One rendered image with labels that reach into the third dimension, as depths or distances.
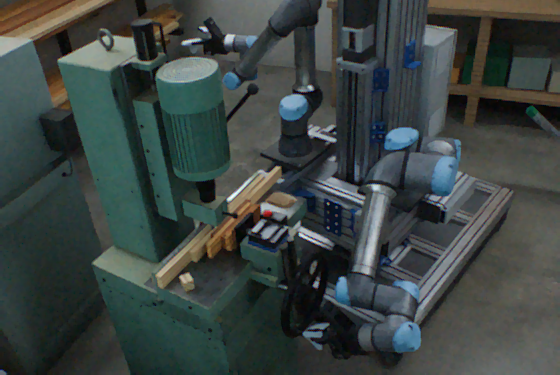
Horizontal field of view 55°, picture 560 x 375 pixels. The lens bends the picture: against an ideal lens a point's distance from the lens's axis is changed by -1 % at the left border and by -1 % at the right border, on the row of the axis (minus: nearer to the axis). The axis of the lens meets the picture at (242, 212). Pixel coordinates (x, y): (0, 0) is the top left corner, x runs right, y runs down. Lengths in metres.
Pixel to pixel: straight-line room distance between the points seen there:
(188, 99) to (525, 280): 2.16
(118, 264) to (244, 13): 3.68
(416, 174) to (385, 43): 0.67
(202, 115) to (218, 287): 0.52
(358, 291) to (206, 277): 0.47
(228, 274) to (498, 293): 1.67
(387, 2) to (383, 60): 0.21
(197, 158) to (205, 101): 0.17
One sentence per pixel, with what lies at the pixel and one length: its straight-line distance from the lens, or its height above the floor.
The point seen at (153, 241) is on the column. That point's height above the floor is 0.90.
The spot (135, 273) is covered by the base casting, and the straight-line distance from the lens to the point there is 1.93.
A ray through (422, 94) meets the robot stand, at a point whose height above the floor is 1.02.
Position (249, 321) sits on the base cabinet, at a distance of 1.87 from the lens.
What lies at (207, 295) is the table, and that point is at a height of 0.90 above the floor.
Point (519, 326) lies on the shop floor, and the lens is 2.88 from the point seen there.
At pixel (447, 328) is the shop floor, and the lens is 2.78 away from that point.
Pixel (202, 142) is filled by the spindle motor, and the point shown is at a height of 1.32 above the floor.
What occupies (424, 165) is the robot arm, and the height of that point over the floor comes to 1.20.
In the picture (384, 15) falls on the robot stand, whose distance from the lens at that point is 2.10.
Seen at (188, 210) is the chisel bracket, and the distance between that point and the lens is 1.76.
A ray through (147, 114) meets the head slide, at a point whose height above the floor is 1.38.
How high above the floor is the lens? 2.07
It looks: 37 degrees down
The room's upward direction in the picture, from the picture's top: 7 degrees counter-clockwise
